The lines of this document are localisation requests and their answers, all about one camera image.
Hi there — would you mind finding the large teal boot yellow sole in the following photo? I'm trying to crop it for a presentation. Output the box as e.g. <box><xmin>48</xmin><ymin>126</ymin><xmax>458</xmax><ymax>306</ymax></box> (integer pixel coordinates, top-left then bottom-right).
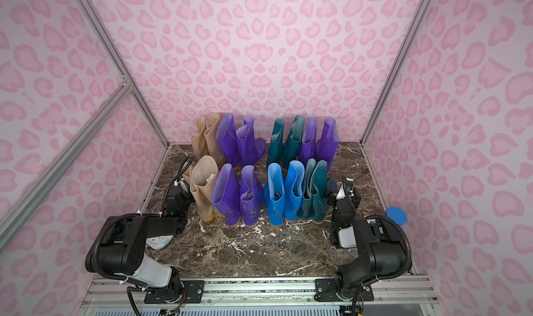
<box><xmin>310</xmin><ymin>160</ymin><xmax>329</xmax><ymax>224</ymax></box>

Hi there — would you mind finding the beige rain boot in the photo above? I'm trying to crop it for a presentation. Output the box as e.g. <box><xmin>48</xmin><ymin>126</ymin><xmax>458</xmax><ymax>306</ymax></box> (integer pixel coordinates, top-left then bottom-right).
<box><xmin>183</xmin><ymin>164</ymin><xmax>215</xmax><ymax>222</ymax></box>
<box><xmin>191</xmin><ymin>156</ymin><xmax>221</xmax><ymax>216</ymax></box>
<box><xmin>203</xmin><ymin>113</ymin><xmax>226</xmax><ymax>168</ymax></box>
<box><xmin>191</xmin><ymin>117</ymin><xmax>208</xmax><ymax>159</ymax></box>

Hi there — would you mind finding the purple rain boot small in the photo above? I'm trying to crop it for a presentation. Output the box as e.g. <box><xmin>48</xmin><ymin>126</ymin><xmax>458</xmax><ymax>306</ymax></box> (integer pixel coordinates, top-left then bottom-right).
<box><xmin>298</xmin><ymin>118</ymin><xmax>317</xmax><ymax>165</ymax></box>
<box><xmin>315</xmin><ymin>118</ymin><xmax>340</xmax><ymax>171</ymax></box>

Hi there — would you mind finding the blue rain boot yellow sole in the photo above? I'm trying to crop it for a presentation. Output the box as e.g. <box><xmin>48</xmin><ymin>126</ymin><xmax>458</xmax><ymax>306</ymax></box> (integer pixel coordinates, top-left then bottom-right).
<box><xmin>263</xmin><ymin>163</ymin><xmax>285</xmax><ymax>227</ymax></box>

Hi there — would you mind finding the teal rain boot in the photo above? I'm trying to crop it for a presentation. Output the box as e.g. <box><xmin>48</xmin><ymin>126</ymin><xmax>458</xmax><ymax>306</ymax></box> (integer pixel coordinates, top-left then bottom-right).
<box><xmin>298</xmin><ymin>158</ymin><xmax>316</xmax><ymax>222</ymax></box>
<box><xmin>281</xmin><ymin>115</ymin><xmax>305</xmax><ymax>170</ymax></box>

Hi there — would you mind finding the large purple boot back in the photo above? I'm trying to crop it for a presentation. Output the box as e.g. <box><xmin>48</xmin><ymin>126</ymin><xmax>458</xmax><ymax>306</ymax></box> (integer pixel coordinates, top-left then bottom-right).
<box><xmin>236</xmin><ymin>117</ymin><xmax>267</xmax><ymax>167</ymax></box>

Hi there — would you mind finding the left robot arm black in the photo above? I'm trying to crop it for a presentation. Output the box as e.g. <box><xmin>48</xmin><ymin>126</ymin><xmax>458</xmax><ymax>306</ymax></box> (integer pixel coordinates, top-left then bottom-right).
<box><xmin>85</xmin><ymin>175</ymin><xmax>192</xmax><ymax>302</ymax></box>

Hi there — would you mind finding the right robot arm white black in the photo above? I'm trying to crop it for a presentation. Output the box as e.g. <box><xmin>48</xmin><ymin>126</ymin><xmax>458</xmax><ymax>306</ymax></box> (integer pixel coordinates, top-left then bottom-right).
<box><xmin>325</xmin><ymin>179</ymin><xmax>412</xmax><ymax>302</ymax></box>

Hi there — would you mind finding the blue cap water bottle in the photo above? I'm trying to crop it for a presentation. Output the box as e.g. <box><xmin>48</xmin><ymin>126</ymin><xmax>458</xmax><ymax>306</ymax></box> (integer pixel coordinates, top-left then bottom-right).
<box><xmin>385</xmin><ymin>206</ymin><xmax>408</xmax><ymax>226</ymax></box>

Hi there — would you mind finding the small white alarm clock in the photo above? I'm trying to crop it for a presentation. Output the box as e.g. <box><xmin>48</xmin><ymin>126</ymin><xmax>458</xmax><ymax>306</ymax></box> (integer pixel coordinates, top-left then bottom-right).
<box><xmin>146</xmin><ymin>235</ymin><xmax>174</xmax><ymax>250</ymax></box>

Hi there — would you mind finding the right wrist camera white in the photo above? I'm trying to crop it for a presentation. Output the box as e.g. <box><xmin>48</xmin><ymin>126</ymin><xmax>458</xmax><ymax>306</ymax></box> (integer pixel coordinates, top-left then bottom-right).
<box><xmin>335</xmin><ymin>184</ymin><xmax>346</xmax><ymax>200</ymax></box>

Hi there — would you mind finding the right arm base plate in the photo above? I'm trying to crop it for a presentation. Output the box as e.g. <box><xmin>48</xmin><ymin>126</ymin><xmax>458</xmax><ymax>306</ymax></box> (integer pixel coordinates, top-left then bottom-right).
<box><xmin>315</xmin><ymin>277</ymin><xmax>356</xmax><ymax>302</ymax></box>

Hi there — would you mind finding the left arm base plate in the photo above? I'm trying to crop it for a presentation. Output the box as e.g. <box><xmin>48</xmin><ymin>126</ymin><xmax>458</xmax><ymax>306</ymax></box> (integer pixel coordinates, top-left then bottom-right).
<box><xmin>144</xmin><ymin>280</ymin><xmax>205</xmax><ymax>304</ymax></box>

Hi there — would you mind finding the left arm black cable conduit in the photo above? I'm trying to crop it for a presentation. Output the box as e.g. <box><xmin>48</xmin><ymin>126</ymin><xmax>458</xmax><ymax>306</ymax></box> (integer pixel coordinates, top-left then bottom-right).
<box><xmin>90</xmin><ymin>154</ymin><xmax>197</xmax><ymax>281</ymax></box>

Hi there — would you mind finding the left aluminium frame strut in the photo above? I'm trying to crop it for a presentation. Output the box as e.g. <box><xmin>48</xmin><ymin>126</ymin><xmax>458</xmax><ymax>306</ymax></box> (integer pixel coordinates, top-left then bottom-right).
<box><xmin>0</xmin><ymin>76</ymin><xmax>132</xmax><ymax>254</ymax></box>

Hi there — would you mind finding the aluminium front rail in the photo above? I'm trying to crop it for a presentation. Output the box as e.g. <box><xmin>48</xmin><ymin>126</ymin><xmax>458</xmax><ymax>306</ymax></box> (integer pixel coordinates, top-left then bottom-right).
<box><xmin>78</xmin><ymin>275</ymin><xmax>443</xmax><ymax>315</ymax></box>

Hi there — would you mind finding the right aluminium frame post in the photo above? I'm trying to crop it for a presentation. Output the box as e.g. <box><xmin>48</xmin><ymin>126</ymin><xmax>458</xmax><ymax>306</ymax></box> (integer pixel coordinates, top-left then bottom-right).
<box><xmin>359</xmin><ymin>0</ymin><xmax>436</xmax><ymax>149</ymax></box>

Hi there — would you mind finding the left back aluminium post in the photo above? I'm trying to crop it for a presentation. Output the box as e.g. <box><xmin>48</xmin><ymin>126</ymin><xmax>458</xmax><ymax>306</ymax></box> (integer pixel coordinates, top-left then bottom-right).
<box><xmin>74</xmin><ymin>0</ymin><xmax>170</xmax><ymax>149</ymax></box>

